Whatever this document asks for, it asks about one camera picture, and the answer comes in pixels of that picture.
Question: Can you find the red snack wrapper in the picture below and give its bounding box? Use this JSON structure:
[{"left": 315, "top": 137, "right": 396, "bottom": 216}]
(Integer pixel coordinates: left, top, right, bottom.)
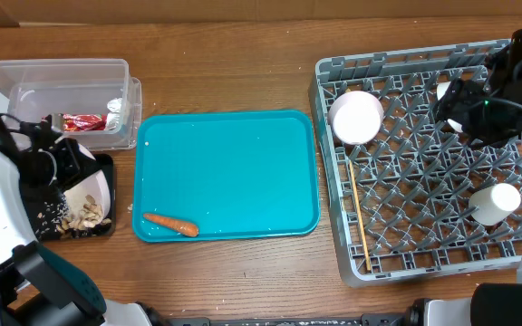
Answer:
[{"left": 62, "top": 114, "right": 107, "bottom": 132}]

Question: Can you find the white bowl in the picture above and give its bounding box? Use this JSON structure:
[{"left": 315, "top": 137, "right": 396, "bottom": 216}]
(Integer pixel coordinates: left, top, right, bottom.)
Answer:
[{"left": 436, "top": 81, "right": 463, "bottom": 133}]

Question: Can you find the white round plate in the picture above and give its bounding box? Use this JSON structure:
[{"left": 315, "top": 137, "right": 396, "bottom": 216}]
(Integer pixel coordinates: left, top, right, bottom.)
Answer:
[{"left": 61, "top": 142, "right": 112, "bottom": 218}]

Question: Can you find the pile of peanuts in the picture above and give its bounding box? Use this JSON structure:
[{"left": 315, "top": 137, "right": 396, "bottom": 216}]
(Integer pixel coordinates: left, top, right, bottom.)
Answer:
[{"left": 55, "top": 197, "right": 111, "bottom": 235}]

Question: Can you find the small white cup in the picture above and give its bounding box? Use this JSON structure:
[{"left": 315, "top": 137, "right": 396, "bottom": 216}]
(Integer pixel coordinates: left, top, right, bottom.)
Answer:
[{"left": 469, "top": 183, "right": 521, "bottom": 225}]

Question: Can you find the pink bowl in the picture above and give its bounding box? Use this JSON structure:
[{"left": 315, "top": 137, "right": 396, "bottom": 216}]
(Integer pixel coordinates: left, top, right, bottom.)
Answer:
[{"left": 328, "top": 91, "right": 384, "bottom": 145}]

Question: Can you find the orange carrot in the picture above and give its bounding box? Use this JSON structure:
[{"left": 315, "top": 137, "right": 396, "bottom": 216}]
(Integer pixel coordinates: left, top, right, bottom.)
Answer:
[{"left": 143, "top": 213, "right": 199, "bottom": 237}]

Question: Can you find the wooden chopstick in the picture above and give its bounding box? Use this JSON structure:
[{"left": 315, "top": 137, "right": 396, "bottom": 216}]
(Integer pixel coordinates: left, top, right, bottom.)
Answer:
[{"left": 348, "top": 160, "right": 372, "bottom": 272}]

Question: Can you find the pile of white rice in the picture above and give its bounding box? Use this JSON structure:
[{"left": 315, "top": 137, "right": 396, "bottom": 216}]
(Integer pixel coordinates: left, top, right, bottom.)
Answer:
[{"left": 35, "top": 190, "right": 85, "bottom": 226}]

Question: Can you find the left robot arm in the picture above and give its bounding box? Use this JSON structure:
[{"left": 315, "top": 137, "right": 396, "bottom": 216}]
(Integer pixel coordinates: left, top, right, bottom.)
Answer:
[{"left": 0, "top": 113, "right": 161, "bottom": 326}]

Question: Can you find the clear plastic waste bin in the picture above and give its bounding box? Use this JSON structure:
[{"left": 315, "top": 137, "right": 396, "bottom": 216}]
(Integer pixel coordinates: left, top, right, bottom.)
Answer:
[{"left": 0, "top": 59, "right": 142, "bottom": 151}]

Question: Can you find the grey dishwasher rack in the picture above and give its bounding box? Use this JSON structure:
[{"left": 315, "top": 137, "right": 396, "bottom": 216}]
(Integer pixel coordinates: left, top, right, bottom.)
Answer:
[{"left": 309, "top": 40, "right": 522, "bottom": 287}]

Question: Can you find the black plastic tray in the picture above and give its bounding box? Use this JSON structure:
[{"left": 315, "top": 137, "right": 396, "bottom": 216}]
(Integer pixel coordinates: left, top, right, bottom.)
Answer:
[{"left": 22, "top": 153, "right": 115, "bottom": 242}]

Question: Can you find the teal serving tray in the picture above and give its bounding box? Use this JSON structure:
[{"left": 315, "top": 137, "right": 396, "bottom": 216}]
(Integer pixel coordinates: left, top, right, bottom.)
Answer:
[{"left": 131, "top": 110, "right": 321, "bottom": 243}]

